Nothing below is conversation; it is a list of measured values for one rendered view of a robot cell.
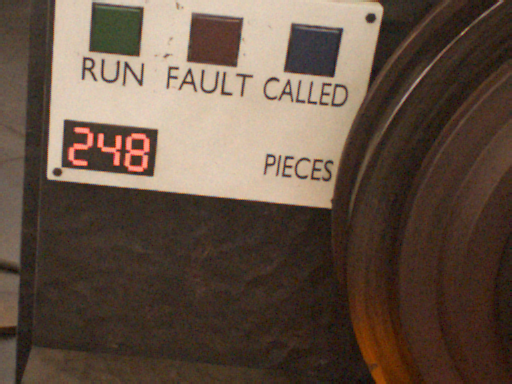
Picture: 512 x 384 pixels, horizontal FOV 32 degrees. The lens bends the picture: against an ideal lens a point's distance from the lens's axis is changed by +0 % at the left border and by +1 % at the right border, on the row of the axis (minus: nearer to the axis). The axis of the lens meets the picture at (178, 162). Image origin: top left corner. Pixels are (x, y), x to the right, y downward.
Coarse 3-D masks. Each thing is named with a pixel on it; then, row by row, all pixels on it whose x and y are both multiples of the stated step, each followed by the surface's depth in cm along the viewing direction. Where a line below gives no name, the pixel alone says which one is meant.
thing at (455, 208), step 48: (480, 96) 58; (480, 144) 59; (432, 192) 60; (480, 192) 58; (432, 240) 61; (480, 240) 59; (432, 288) 63; (480, 288) 61; (432, 336) 64; (480, 336) 62
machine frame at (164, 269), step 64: (384, 0) 72; (384, 64) 74; (64, 192) 79; (128, 192) 79; (64, 256) 82; (128, 256) 82; (192, 256) 82; (256, 256) 82; (320, 256) 81; (64, 320) 85; (128, 320) 85; (192, 320) 84; (256, 320) 84; (320, 320) 84
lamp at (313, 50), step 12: (300, 36) 71; (312, 36) 71; (324, 36) 71; (336, 36) 71; (300, 48) 71; (312, 48) 71; (324, 48) 71; (336, 48) 71; (300, 60) 72; (312, 60) 72; (324, 60) 72; (312, 72) 72; (324, 72) 72
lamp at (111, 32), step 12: (96, 12) 70; (108, 12) 70; (120, 12) 70; (132, 12) 70; (96, 24) 71; (108, 24) 71; (120, 24) 71; (132, 24) 71; (96, 36) 71; (108, 36) 71; (120, 36) 71; (132, 36) 71; (96, 48) 72; (108, 48) 72; (120, 48) 72; (132, 48) 72
